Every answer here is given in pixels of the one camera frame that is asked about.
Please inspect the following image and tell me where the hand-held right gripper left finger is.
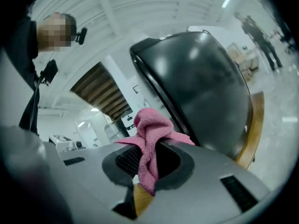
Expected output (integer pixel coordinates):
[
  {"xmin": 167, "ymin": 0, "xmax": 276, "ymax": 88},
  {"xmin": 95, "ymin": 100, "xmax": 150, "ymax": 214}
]
[{"xmin": 59, "ymin": 144, "xmax": 141, "ymax": 224}]

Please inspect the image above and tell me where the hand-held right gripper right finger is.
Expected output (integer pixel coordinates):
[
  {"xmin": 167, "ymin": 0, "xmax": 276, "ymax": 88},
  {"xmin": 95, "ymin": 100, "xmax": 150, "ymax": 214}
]
[{"xmin": 139, "ymin": 140, "xmax": 272, "ymax": 224}]

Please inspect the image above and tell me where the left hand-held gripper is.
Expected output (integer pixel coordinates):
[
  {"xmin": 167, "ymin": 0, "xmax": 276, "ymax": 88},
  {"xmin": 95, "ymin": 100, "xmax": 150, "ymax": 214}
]
[{"xmin": 49, "ymin": 134, "xmax": 86, "ymax": 150}]

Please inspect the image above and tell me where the pink cleaning cloth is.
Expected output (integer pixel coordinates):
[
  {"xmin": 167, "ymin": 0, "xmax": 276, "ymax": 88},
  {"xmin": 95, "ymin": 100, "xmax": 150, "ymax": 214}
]
[{"xmin": 114, "ymin": 108, "xmax": 196, "ymax": 197}]

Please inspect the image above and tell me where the black mini fridge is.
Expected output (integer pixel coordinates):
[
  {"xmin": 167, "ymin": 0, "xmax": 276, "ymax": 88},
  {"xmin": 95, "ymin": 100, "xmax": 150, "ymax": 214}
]
[{"xmin": 129, "ymin": 31, "xmax": 254, "ymax": 161}]

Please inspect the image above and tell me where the small white service robot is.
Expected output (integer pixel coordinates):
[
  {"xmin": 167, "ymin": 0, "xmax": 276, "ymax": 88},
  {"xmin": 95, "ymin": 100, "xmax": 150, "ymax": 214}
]
[{"xmin": 121, "ymin": 110, "xmax": 138, "ymax": 137}]

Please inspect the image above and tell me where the black chest device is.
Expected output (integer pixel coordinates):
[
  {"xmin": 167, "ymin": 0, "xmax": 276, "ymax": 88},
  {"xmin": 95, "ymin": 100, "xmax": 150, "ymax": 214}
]
[{"xmin": 39, "ymin": 59, "xmax": 59, "ymax": 86}]

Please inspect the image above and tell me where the person's black top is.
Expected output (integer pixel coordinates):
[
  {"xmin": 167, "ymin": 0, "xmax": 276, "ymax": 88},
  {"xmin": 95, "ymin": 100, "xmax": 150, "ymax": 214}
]
[{"xmin": 4, "ymin": 15, "xmax": 59, "ymax": 135}]

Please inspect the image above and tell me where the person's head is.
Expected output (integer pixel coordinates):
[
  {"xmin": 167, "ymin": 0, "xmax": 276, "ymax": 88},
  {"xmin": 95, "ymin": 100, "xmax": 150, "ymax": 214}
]
[{"xmin": 37, "ymin": 12, "xmax": 78, "ymax": 53}]

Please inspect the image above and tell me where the brown cardboard box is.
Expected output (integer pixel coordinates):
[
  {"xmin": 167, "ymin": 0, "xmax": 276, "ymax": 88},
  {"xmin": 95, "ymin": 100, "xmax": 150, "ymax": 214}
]
[{"xmin": 226, "ymin": 43, "xmax": 260, "ymax": 79}]

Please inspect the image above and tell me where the black head-mounted camera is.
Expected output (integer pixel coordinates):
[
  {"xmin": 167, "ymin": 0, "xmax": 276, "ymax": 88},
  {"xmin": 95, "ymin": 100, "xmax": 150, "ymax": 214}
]
[{"xmin": 74, "ymin": 28, "xmax": 88, "ymax": 45}]

